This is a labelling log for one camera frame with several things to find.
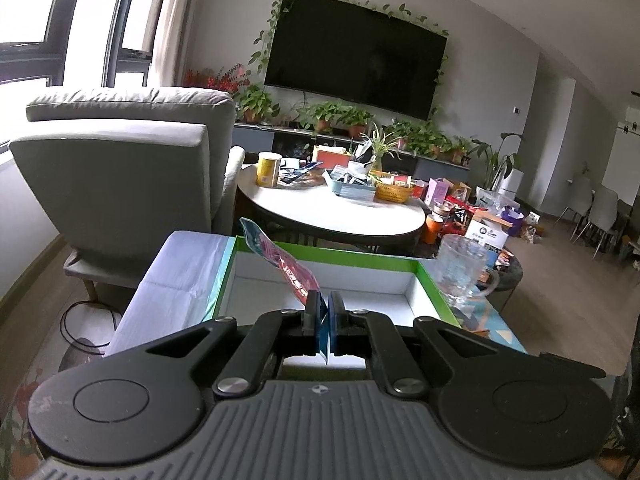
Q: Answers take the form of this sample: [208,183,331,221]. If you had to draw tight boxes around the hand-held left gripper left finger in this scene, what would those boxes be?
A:
[145,290,328,401]

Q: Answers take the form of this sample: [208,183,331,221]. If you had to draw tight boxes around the grey armchair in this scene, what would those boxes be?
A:
[9,87,247,306]

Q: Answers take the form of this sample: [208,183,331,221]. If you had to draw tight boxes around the trailing vine plant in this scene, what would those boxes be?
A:
[247,0,451,121]

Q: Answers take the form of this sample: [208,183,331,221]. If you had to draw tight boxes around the grey television cabinet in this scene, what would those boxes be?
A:
[234,122,471,181]

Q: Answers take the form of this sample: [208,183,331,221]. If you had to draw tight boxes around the black framed window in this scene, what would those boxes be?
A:
[0,0,176,91]

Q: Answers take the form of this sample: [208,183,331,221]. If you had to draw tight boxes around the blue plastic basket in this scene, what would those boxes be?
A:
[322,169,377,202]

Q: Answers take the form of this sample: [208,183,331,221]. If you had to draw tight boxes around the orange woven basket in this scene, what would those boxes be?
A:
[371,171,416,204]

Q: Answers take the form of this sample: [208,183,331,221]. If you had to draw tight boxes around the dark round side table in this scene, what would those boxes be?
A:
[477,247,525,311]

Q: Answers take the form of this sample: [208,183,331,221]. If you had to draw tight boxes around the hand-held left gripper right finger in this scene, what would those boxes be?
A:
[327,291,497,397]

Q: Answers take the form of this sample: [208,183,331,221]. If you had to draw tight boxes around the white air purifier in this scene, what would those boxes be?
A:
[495,170,525,200]

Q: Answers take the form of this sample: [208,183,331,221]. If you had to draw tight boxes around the pale folded cloth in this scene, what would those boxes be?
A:
[107,230,236,356]

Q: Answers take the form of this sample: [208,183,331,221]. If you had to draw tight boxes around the white blue cardboard carton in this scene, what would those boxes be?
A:
[462,210,521,266]

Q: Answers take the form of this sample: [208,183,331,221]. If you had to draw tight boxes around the yellow can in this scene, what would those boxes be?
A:
[256,151,282,188]

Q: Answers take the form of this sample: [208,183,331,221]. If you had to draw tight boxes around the white dining chair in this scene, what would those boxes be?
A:
[556,176,596,241]
[582,185,621,261]

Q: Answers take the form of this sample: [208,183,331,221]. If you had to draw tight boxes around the purple paper bag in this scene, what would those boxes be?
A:
[500,207,526,233]

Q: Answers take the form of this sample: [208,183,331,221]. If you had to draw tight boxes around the pink carton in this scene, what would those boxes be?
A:
[425,178,453,206]

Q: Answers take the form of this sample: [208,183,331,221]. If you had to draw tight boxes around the green cardboard box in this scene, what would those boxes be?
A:
[206,236,463,372]

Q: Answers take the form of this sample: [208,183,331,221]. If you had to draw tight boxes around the orange storage box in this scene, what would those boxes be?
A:
[312,145,353,171]

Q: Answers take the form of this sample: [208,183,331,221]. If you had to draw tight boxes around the black wall television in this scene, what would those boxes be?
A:
[263,0,448,122]

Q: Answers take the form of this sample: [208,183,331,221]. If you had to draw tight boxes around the clear glass mug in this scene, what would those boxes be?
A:
[431,234,501,308]

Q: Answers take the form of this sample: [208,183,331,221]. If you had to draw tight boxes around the black floor cable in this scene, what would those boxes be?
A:
[60,300,123,356]

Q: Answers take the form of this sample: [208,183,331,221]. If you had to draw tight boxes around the red blue snack packet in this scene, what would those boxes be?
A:
[239,217,330,363]

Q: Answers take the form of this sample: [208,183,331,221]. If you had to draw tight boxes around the potted green plant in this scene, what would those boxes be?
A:
[297,101,351,135]
[235,84,280,125]
[340,107,373,140]
[430,132,476,165]
[385,119,436,158]

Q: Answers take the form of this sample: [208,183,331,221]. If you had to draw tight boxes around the spider plant in vase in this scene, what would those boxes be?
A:
[357,122,401,173]

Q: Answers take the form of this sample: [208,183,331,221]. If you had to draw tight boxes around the round white table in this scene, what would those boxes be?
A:
[236,162,427,256]

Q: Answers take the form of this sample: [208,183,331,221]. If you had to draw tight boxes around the tall leafy plant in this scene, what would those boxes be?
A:
[470,132,523,191]

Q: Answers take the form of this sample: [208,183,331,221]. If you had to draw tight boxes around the red flower arrangement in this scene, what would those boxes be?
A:
[182,64,251,96]

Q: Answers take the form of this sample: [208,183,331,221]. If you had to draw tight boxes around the pale curtain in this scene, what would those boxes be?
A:
[150,0,201,91]

